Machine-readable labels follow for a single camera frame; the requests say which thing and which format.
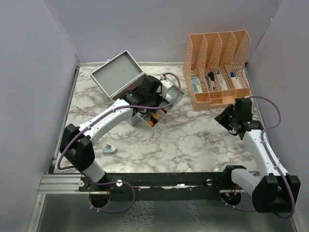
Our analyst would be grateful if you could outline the purple cable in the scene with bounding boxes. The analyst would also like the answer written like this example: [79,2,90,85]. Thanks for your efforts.
[57,72,182,213]
[224,96,296,219]

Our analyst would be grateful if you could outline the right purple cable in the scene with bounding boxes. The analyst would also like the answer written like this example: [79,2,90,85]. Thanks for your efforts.
[224,96,296,219]

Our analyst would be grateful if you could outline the brown medicine bottle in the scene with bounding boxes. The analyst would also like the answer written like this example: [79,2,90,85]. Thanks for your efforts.
[148,108,167,127]

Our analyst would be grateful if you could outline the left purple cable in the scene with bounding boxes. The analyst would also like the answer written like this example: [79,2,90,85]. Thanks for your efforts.
[57,72,182,213]

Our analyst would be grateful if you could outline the black white thermometer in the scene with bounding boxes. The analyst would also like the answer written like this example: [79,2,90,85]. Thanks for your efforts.
[206,72,215,91]

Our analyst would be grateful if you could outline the silver metal case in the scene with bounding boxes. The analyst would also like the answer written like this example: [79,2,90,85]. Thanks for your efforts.
[90,50,147,102]

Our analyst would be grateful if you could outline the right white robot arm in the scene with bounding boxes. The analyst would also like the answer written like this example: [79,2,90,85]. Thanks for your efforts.
[215,96,301,219]

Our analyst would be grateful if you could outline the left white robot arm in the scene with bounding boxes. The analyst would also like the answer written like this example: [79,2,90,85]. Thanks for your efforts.
[59,75,163,191]

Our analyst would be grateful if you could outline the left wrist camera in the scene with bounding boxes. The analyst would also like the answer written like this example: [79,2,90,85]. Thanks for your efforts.
[160,79,174,96]

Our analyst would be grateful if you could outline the peach file organizer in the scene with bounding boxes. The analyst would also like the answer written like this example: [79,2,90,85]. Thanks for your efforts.
[183,30,251,111]

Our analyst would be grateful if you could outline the white medicine box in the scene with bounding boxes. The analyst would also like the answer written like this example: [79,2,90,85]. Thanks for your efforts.
[217,73,229,90]

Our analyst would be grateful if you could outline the teal medicine box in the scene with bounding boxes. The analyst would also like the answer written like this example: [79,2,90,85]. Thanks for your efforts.
[191,76,203,93]

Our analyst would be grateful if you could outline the white blue bandage roll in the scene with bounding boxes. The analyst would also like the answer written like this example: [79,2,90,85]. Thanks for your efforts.
[165,94,174,102]

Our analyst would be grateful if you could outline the red blue medicine box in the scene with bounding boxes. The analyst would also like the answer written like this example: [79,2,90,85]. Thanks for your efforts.
[230,72,242,88]

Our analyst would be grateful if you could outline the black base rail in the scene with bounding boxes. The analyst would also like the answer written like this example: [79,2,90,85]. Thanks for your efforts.
[79,171,243,209]

